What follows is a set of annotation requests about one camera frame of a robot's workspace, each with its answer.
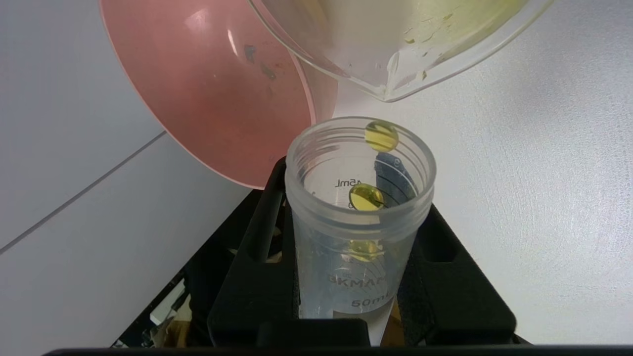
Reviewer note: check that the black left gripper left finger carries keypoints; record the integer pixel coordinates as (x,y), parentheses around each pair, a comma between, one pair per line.
(257,291)

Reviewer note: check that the clear glass beaker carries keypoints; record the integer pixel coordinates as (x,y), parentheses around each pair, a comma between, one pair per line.
(395,39)

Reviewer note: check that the pink bowl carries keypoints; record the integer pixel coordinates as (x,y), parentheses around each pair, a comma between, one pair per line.
(207,89)

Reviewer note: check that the test tube with yellow pigment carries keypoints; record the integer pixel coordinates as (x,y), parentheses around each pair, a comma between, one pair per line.
(361,277)

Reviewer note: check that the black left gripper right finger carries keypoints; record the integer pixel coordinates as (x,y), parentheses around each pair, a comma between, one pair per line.
(452,296)

